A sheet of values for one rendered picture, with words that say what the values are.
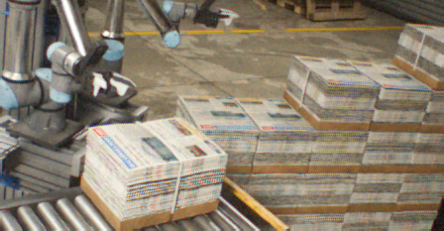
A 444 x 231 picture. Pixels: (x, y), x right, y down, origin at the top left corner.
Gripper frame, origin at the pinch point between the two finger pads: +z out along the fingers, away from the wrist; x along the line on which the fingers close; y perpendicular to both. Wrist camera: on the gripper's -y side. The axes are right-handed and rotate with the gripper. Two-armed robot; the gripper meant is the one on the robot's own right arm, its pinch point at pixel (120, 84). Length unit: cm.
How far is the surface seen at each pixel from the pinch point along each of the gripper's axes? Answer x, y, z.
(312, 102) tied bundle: -128, 14, -9
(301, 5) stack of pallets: -635, 34, -372
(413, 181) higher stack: -186, 44, 29
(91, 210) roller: -0.8, 43.7, 0.3
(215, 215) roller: -36, 39, 23
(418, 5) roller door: -828, -8, -292
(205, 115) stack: -87, 30, -36
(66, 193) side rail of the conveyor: 0.5, 44.0, -11.9
